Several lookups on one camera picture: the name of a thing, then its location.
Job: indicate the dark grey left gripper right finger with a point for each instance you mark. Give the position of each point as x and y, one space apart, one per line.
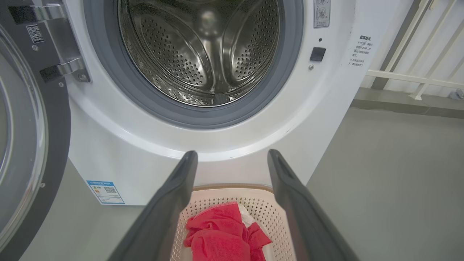
304 217

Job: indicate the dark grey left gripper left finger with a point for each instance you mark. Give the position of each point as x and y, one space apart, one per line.
163 217

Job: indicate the red and white garment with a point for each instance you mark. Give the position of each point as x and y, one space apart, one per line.
217 232

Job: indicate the black round glass washer door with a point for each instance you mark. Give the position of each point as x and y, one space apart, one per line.
54 127

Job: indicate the cream perforated laundry basket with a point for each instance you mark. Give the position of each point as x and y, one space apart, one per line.
262 206

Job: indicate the white washing machine body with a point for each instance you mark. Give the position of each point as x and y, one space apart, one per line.
137 152

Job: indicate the black square door lock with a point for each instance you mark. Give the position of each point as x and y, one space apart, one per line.
318 54

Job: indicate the chrome door hinge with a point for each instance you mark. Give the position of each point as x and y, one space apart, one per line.
69 67

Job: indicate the blue energy label sticker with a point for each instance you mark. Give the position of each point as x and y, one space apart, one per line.
106 192

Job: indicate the stainless steel perforated drum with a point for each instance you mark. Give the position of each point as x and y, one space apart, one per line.
174 54

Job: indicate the white metal railing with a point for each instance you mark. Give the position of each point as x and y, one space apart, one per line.
406 77

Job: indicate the grey warning sticker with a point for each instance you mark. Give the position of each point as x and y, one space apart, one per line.
322 14

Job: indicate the small QR code sticker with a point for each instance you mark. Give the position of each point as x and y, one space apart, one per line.
35 33

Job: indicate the grey metal frame post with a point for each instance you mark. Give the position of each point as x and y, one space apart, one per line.
395 50

